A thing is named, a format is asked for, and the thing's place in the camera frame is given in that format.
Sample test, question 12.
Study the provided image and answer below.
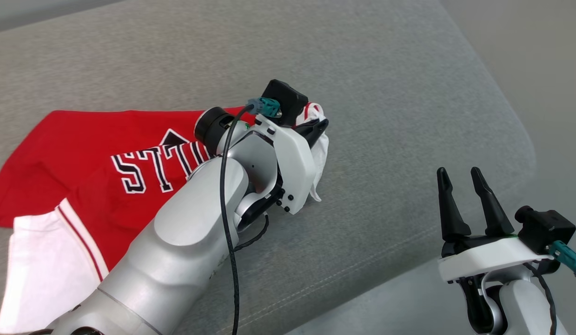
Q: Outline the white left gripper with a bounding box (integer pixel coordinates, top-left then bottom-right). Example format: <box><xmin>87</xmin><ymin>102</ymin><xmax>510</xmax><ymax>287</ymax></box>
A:
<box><xmin>254</xmin><ymin>114</ymin><xmax>330</xmax><ymax>215</ymax></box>

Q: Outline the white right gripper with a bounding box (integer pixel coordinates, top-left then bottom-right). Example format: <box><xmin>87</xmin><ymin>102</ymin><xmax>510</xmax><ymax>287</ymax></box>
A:
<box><xmin>437</xmin><ymin>167</ymin><xmax>554</xmax><ymax>334</ymax></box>

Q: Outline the red white basketball jersey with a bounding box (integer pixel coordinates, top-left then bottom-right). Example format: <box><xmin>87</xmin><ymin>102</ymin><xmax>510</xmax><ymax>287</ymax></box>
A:
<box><xmin>0</xmin><ymin>102</ymin><xmax>330</xmax><ymax>334</ymax></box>

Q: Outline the teal left camera connector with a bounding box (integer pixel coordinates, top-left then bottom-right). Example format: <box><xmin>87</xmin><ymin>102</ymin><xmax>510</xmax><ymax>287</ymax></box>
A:
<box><xmin>247</xmin><ymin>97</ymin><xmax>282</xmax><ymax>118</ymax></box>

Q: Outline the teal camera connector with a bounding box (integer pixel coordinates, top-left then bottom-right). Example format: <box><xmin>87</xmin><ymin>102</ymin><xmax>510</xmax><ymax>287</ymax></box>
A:
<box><xmin>548</xmin><ymin>241</ymin><xmax>576</xmax><ymax>282</ymax></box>
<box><xmin>247</xmin><ymin>97</ymin><xmax>282</xmax><ymax>118</ymax></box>

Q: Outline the teal right camera connector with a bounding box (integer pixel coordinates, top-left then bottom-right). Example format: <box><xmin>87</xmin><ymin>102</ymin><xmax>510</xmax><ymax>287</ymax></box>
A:
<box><xmin>548</xmin><ymin>241</ymin><xmax>576</xmax><ymax>282</ymax></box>

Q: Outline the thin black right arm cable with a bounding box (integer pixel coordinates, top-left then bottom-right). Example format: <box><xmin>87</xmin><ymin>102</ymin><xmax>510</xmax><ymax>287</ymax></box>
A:
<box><xmin>523</xmin><ymin>262</ymin><xmax>558</xmax><ymax>335</ymax></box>

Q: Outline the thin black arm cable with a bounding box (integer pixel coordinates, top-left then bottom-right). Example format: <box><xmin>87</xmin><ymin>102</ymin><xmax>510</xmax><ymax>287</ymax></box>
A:
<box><xmin>523</xmin><ymin>262</ymin><xmax>558</xmax><ymax>335</ymax></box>
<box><xmin>219</xmin><ymin>105</ymin><xmax>256</xmax><ymax>335</ymax></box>

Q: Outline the short black cable loop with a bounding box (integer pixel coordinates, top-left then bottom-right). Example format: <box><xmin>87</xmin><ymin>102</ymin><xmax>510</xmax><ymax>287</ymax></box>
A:
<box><xmin>232</xmin><ymin>213</ymin><xmax>270</xmax><ymax>252</ymax></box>

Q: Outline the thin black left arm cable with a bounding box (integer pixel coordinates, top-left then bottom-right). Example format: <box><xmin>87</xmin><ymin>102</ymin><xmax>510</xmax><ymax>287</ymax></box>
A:
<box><xmin>219</xmin><ymin>105</ymin><xmax>256</xmax><ymax>335</ymax></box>

